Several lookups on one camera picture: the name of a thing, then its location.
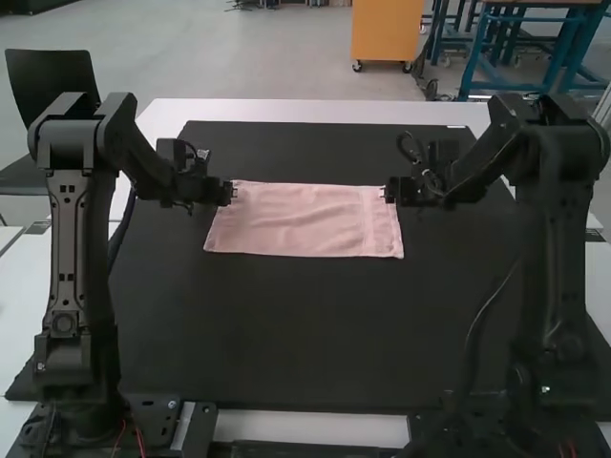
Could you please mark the black mat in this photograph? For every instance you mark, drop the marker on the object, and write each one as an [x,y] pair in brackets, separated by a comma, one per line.
[305,324]

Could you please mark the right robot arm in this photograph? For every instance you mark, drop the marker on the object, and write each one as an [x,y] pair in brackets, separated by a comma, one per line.
[554,238]

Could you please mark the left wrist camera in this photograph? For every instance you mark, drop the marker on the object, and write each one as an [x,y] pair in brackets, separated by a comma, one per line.
[176,155]

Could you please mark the blue frame workbench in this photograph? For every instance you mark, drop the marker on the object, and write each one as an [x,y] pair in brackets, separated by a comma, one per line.
[436,33]
[573,47]

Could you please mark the black chair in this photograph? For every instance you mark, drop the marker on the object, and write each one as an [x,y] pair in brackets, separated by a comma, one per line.
[48,76]

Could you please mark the yellow cabinet cart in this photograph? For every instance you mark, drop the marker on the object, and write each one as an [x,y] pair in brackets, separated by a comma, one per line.
[382,33]

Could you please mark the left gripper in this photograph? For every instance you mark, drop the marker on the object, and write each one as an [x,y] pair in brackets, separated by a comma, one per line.
[218,192]

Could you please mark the pale towel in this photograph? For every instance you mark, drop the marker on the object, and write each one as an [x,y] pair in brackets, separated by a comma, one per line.
[305,219]

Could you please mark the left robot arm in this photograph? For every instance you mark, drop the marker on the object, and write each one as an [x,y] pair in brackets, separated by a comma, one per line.
[76,238]

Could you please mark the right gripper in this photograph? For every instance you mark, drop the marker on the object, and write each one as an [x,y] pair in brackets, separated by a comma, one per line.
[402,192]

